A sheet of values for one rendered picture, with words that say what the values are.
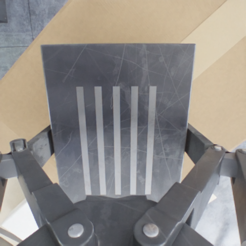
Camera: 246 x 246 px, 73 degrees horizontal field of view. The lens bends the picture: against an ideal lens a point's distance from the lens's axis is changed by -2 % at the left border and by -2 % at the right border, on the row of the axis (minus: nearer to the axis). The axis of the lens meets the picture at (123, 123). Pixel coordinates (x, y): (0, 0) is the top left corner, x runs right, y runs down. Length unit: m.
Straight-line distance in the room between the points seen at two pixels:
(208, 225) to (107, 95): 1.79
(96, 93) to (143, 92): 0.04
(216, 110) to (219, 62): 0.07
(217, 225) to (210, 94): 1.72
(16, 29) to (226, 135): 1.24
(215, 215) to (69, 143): 1.72
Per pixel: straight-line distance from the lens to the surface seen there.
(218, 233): 2.00
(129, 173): 0.18
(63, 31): 0.25
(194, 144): 0.17
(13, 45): 1.32
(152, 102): 0.16
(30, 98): 0.27
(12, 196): 0.87
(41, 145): 0.17
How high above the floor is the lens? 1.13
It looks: 72 degrees down
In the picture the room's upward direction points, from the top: 179 degrees clockwise
